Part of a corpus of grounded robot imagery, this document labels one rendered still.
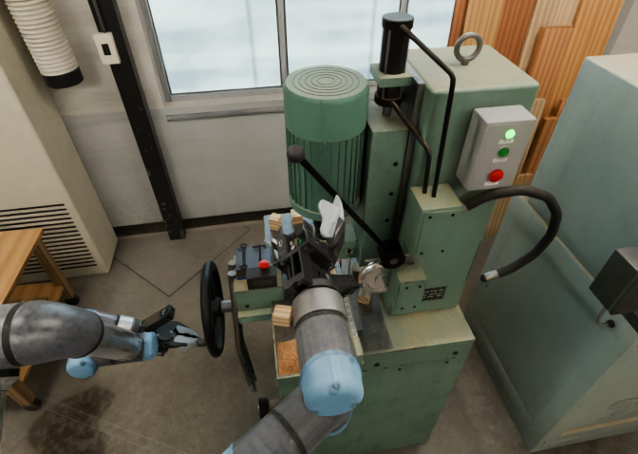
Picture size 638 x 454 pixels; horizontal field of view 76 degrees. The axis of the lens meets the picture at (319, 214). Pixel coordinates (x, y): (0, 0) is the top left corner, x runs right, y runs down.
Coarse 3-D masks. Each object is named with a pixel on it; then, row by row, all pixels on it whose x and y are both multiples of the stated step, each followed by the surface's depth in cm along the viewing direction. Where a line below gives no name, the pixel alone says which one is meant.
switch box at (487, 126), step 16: (480, 112) 77; (496, 112) 77; (512, 112) 77; (528, 112) 77; (480, 128) 77; (496, 128) 75; (512, 128) 76; (528, 128) 76; (464, 144) 84; (480, 144) 78; (496, 144) 78; (512, 144) 78; (464, 160) 84; (480, 160) 80; (512, 160) 81; (464, 176) 85; (480, 176) 83; (512, 176) 84
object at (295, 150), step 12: (288, 156) 75; (300, 156) 75; (312, 168) 78; (324, 180) 81; (336, 192) 83; (384, 240) 99; (396, 240) 99; (384, 252) 97; (396, 252) 96; (384, 264) 97; (396, 264) 98
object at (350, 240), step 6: (348, 228) 113; (348, 234) 111; (354, 234) 111; (324, 240) 109; (348, 240) 109; (354, 240) 110; (348, 246) 110; (354, 246) 111; (342, 252) 112; (354, 252) 112; (342, 258) 113
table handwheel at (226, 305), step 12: (204, 264) 121; (204, 276) 115; (216, 276) 133; (204, 288) 112; (216, 288) 135; (204, 300) 111; (216, 300) 123; (228, 300) 125; (204, 312) 110; (216, 312) 122; (204, 324) 110; (216, 324) 134; (204, 336) 111; (216, 336) 130; (216, 348) 115
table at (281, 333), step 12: (264, 216) 142; (288, 216) 142; (264, 228) 138; (288, 228) 138; (300, 228) 138; (288, 300) 115; (240, 312) 116; (252, 312) 116; (264, 312) 116; (276, 336) 107; (288, 336) 107; (276, 348) 104; (276, 360) 102; (276, 372) 100; (288, 384) 101
